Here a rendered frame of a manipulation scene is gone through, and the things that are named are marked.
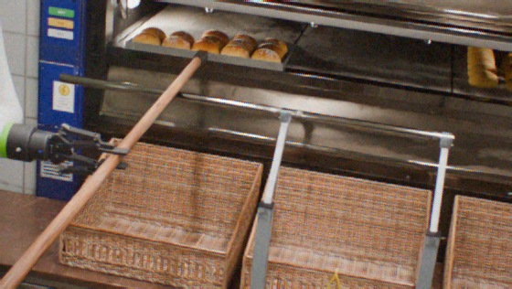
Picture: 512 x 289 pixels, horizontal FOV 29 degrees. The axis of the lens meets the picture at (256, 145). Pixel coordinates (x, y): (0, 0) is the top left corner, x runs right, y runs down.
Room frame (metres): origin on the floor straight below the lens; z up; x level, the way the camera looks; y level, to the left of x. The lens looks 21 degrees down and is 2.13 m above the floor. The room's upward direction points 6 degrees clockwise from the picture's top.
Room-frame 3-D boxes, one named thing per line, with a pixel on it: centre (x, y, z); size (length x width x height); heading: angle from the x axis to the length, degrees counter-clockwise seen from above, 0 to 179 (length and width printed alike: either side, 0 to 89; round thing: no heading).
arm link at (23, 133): (2.28, 0.57, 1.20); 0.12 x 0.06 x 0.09; 173
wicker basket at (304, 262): (2.89, -0.30, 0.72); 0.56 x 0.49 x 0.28; 82
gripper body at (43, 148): (2.27, 0.50, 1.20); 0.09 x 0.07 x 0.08; 83
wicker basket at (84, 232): (2.98, 0.28, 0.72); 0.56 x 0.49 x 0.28; 80
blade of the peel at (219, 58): (3.41, 0.19, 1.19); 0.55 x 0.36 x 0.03; 82
